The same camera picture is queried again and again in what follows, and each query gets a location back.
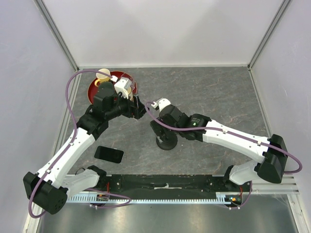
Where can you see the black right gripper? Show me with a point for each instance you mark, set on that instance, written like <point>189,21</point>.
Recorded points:
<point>157,129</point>

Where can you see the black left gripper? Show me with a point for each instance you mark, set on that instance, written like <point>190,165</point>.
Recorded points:
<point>135,109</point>

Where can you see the black phone stand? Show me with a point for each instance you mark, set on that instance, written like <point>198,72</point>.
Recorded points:
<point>167,144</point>

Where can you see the black smartphone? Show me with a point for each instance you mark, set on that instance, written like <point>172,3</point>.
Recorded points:
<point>109,154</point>

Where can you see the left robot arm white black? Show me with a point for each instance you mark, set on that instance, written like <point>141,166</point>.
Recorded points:
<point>50,187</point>

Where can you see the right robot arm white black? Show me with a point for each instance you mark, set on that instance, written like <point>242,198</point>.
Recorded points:
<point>267,154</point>

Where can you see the red round tray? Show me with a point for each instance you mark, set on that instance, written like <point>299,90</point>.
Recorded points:
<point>92,90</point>

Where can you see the yellow mug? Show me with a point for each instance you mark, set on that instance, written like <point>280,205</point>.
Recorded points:
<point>103,75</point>

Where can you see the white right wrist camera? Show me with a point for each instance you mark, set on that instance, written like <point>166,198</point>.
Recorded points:
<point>160,104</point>

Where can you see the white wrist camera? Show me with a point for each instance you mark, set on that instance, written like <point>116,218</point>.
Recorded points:
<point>124,87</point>
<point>160,104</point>

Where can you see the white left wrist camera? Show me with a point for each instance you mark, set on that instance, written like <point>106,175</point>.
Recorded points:
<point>124,87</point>

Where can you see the grey slotted cable duct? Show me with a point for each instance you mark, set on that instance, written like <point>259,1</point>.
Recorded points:
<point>94,198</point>

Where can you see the aluminium corner post left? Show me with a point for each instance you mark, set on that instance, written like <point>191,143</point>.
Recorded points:
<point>56,33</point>

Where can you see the aluminium corner post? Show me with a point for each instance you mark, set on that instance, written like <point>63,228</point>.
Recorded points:
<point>56,33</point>
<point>269,32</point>

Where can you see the aluminium corner post right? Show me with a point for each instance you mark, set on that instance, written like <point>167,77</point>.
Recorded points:
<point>269,32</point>

